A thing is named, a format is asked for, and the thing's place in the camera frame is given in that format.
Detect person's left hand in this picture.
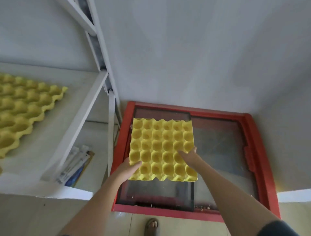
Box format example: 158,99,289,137
113,158,143,181

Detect person's right hand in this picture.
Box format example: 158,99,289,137
178,147,205,170

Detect person's left forearm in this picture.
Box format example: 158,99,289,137
58,174,127,236

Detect person's right forearm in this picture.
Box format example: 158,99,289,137
194,163,282,236

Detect red chest freezer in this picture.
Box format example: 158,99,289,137
111,101,281,223

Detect person's sandal foot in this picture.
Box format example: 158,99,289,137
145,218,159,236

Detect white paper packets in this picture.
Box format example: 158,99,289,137
55,145,92,186

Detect white metal shelf rack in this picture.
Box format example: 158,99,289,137
0,0,122,201

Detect dark sleeve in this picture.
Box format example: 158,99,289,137
258,220,311,236

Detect large yellow egg tray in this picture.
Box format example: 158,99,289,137
0,73,68,159

